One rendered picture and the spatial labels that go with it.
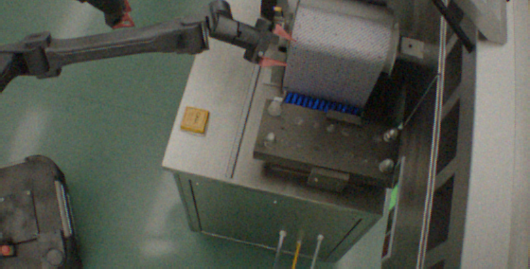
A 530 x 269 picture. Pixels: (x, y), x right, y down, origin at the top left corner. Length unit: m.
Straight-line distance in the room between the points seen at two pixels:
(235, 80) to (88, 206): 1.13
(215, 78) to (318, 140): 0.41
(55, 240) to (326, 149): 1.23
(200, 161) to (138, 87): 1.21
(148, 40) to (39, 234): 1.26
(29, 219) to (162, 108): 0.86
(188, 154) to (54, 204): 0.91
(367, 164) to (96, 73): 1.70
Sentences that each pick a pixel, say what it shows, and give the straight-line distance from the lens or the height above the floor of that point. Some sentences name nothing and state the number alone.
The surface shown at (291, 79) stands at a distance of 1.51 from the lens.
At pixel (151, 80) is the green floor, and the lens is 2.78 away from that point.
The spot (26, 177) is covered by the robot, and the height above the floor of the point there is 0.24.
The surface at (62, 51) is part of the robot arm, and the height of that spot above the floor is 1.36.
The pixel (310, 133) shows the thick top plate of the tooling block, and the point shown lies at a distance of 1.53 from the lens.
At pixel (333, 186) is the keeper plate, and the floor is 0.95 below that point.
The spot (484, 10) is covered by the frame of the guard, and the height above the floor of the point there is 1.72.
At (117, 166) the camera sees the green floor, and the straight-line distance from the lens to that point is 2.62.
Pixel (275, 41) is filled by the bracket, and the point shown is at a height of 1.14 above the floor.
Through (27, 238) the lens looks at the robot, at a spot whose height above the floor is 0.26.
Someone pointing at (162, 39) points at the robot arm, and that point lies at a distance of 1.25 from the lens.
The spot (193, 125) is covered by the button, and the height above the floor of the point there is 0.92.
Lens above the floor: 2.42
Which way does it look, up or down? 65 degrees down
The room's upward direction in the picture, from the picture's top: 8 degrees clockwise
